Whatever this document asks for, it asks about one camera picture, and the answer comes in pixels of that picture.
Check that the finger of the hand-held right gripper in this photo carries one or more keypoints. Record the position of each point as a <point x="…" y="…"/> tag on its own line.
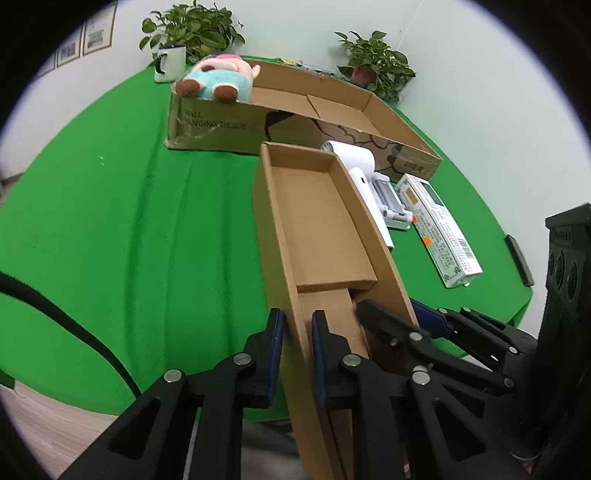
<point x="383" y="323"/>
<point x="429" y="318"/>

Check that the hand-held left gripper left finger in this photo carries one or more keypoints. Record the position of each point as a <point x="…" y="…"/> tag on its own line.
<point x="277" y="344"/>

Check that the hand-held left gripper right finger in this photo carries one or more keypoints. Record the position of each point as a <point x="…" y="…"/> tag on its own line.
<point x="318" y="353"/>

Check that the white medicine box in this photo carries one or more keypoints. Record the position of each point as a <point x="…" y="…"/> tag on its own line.
<point x="443" y="235"/>

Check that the small cardboard box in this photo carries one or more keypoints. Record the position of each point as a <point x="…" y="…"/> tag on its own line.
<point x="314" y="221"/>

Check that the large cardboard box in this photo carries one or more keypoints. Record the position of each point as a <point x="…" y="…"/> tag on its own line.
<point x="207" y="124"/>

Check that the black flat device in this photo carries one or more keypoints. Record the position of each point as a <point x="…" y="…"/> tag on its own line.
<point x="519" y="261"/>

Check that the clear plastic case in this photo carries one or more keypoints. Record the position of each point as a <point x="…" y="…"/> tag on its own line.
<point x="388" y="198"/>

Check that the white hair dryer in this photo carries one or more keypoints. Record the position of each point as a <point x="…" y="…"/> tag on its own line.
<point x="355" y="159"/>

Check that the green tablecloth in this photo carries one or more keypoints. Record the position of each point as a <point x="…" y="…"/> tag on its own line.
<point x="115" y="207"/>

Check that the potted plant in red pot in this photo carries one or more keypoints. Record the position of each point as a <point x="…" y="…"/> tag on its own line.
<point x="374" y="60"/>

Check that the pig plush toy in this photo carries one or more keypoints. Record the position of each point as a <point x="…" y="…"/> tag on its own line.
<point x="217" y="78"/>

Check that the potted plant in white mug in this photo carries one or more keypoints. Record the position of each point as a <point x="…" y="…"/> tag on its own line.
<point x="171" y="60"/>

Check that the framed wall picture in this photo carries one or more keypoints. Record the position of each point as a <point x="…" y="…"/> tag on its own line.
<point x="44" y="69"/>
<point x="98" y="30"/>
<point x="69" y="48"/>

